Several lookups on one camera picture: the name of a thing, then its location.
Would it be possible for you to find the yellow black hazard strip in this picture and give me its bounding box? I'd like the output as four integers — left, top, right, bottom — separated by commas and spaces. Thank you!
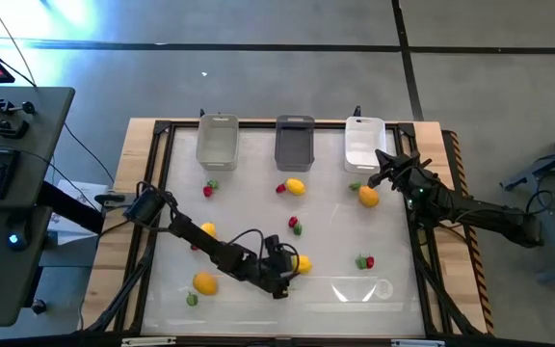
443, 128, 495, 334

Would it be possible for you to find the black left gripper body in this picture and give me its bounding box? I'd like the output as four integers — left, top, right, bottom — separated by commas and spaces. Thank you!
257, 234, 294, 300

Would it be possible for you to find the black metal table frame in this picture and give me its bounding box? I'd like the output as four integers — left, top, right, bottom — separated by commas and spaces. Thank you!
83, 119, 489, 338

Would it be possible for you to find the orange lemon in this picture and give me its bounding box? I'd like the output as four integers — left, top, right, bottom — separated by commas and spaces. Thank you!
357, 185, 381, 209

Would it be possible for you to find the dark grey side desk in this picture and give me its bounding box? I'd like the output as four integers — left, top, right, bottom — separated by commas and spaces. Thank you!
0, 86, 110, 329

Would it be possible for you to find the white flat bracket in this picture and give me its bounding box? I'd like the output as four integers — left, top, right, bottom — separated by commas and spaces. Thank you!
120, 336, 177, 347
390, 338, 446, 347

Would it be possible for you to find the black computer mouse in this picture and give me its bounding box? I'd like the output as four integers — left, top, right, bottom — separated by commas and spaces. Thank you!
6, 219, 31, 253

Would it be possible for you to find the dark grey plastic basket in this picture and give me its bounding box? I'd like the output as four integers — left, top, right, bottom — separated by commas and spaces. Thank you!
274, 114, 316, 173

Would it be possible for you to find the light grey plastic basket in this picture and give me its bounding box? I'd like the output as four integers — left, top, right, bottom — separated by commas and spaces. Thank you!
195, 113, 240, 172

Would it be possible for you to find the blue grey metal stand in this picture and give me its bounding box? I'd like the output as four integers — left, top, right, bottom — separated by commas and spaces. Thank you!
500, 122, 555, 284

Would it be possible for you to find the orange mango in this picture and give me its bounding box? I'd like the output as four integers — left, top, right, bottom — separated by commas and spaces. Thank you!
192, 271, 220, 297

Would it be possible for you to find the thin black floor cable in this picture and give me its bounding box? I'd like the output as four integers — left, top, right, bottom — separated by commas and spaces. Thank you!
0, 0, 39, 89
63, 122, 116, 184

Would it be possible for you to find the grey arm base bracket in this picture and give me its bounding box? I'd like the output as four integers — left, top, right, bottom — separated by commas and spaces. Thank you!
94, 191, 127, 206

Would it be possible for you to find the white paper sheet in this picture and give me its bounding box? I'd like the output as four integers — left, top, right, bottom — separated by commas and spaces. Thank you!
45, 179, 111, 246

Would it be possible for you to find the white plastic basket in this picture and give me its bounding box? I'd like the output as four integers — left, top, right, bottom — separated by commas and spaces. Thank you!
343, 115, 387, 174

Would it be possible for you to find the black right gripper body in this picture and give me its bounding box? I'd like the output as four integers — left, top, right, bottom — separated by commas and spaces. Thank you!
383, 149, 433, 192

